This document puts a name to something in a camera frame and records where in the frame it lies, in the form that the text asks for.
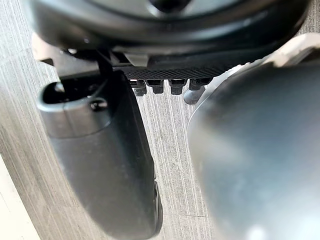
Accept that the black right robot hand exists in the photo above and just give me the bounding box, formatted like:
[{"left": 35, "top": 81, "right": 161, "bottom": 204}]
[{"left": 26, "top": 0, "right": 311, "bottom": 240}]

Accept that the silver robot leg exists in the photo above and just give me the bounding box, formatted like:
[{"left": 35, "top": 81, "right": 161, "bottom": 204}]
[{"left": 186, "top": 33, "right": 320, "bottom": 240}]

